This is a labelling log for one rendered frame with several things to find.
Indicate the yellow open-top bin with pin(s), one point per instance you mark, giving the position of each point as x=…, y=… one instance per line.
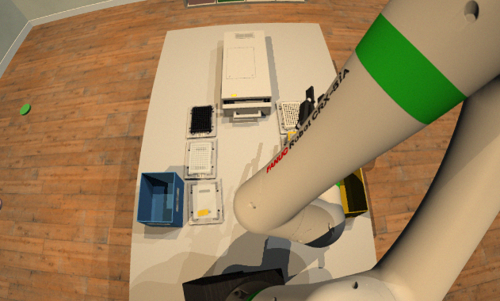
x=353, y=195

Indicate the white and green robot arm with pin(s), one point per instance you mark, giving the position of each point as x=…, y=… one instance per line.
x=418, y=60

